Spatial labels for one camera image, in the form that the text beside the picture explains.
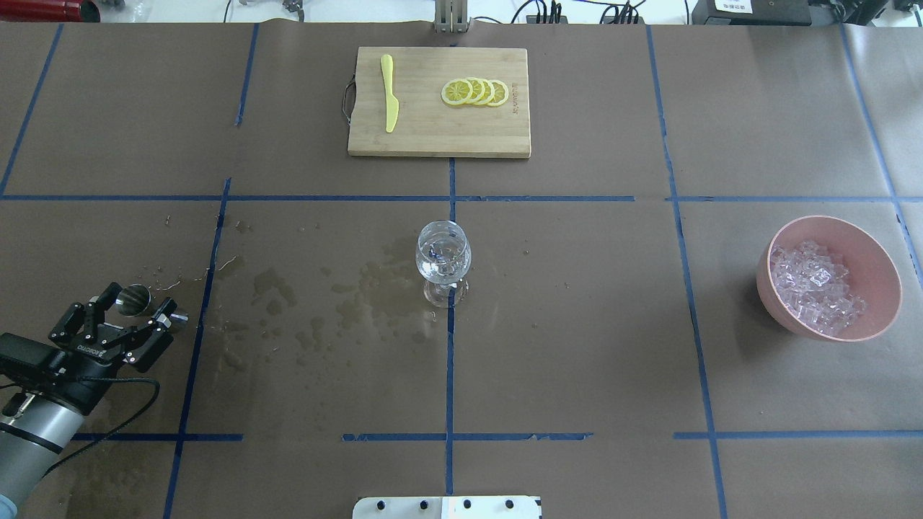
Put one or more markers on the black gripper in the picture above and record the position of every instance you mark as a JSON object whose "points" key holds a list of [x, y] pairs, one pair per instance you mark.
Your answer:
{"points": [[81, 377]]}

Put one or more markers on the steel jigger measuring cup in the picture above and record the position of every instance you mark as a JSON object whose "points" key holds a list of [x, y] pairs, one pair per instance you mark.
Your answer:
{"points": [[134, 300]]}

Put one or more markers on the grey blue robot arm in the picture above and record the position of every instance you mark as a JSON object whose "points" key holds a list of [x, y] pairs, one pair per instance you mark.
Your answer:
{"points": [[37, 427]]}

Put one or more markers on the clear wine glass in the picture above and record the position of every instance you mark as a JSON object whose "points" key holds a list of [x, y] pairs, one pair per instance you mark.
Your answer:
{"points": [[443, 255]]}

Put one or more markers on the pile of clear ice cubes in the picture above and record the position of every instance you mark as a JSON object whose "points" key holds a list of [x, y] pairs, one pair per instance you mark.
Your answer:
{"points": [[813, 283]]}

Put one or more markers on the red cylinder bottle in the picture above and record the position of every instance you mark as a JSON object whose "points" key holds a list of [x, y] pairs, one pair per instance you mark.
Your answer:
{"points": [[50, 11]]}

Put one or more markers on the yellow plastic knife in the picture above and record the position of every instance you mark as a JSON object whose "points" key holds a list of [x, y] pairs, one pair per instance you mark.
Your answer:
{"points": [[392, 104]]}

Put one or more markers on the bamboo cutting board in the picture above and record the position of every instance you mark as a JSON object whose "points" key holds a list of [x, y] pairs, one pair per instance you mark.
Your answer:
{"points": [[426, 127]]}

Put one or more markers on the lemon slice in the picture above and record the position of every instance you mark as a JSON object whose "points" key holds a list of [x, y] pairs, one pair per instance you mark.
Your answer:
{"points": [[477, 91], [457, 92], [500, 93], [487, 94]]}

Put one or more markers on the black power strip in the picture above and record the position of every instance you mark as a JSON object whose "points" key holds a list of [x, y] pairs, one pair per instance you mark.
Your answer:
{"points": [[546, 13]]}

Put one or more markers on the black box device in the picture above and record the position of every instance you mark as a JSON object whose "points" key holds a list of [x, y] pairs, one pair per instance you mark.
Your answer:
{"points": [[769, 13]]}

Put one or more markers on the pink bowl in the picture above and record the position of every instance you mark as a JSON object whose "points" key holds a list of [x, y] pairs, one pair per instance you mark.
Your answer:
{"points": [[873, 277]]}

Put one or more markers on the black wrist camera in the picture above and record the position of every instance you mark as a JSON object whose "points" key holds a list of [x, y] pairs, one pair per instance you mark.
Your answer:
{"points": [[26, 361]]}

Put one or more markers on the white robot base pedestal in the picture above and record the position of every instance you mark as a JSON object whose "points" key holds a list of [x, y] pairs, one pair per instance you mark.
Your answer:
{"points": [[472, 506]]}

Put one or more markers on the grey metal bracket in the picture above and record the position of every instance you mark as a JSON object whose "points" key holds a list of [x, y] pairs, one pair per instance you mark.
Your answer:
{"points": [[451, 16]]}

